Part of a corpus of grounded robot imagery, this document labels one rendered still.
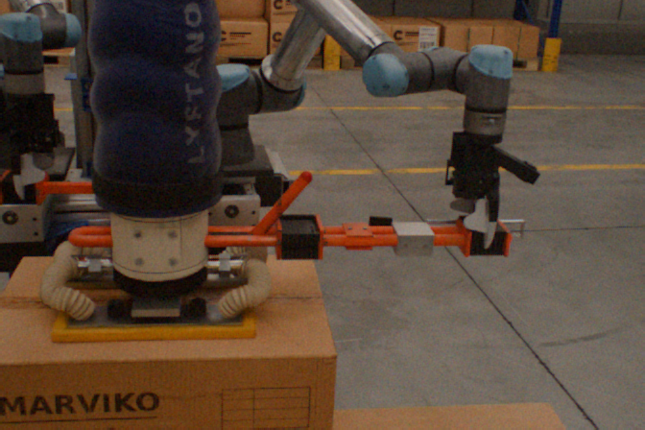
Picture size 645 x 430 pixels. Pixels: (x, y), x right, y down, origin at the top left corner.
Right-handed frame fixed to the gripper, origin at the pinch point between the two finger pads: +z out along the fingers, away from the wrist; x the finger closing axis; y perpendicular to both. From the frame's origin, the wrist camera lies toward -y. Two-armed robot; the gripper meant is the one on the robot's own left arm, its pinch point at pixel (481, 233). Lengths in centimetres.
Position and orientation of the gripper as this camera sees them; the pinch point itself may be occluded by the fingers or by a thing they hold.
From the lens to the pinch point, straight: 147.3
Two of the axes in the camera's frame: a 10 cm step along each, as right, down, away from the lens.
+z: -0.4, 9.4, 3.4
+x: 1.2, 3.4, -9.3
